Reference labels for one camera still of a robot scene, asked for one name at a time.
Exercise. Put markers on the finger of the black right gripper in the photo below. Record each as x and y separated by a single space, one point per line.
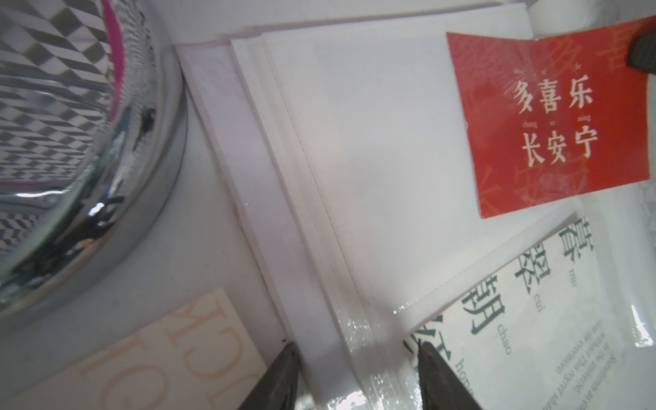
642 53

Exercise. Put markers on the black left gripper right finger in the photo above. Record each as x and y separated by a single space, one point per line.
439 386

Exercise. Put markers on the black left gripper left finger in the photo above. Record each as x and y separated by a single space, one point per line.
277 388

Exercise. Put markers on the beige calendar card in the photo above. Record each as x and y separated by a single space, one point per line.
198 357

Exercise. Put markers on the red square card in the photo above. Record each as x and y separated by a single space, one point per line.
552 118

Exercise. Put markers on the white calligraphy card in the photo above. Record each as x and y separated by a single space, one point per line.
563 325

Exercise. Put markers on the white photo album bicycle cover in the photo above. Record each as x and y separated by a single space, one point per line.
346 148

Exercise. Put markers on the chrome wire cup stand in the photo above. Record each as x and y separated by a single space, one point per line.
93 129

